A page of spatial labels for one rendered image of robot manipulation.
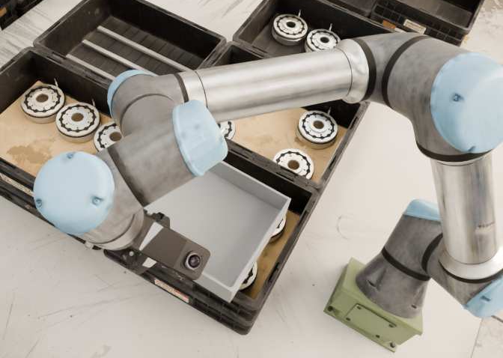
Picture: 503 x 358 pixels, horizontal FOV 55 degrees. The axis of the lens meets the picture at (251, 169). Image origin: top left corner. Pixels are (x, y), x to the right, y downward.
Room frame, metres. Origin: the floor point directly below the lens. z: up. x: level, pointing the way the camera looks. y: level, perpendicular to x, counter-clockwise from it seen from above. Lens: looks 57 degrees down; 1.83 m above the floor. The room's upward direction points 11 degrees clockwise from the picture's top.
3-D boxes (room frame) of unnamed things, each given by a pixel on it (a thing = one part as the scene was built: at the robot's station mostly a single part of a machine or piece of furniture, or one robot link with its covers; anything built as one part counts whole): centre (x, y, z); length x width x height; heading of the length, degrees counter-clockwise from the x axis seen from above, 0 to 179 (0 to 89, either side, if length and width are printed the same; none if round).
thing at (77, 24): (0.90, 0.36, 0.87); 0.40 x 0.30 x 0.11; 71
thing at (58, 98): (0.72, 0.54, 0.86); 0.10 x 0.10 x 0.01
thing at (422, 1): (1.86, -0.61, 0.37); 0.40 x 0.30 x 0.45; 70
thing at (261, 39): (1.06, -0.11, 0.87); 0.40 x 0.30 x 0.11; 71
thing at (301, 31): (1.16, -0.03, 0.86); 0.10 x 0.10 x 0.01
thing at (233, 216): (0.39, 0.08, 1.07); 0.27 x 0.20 x 0.05; 69
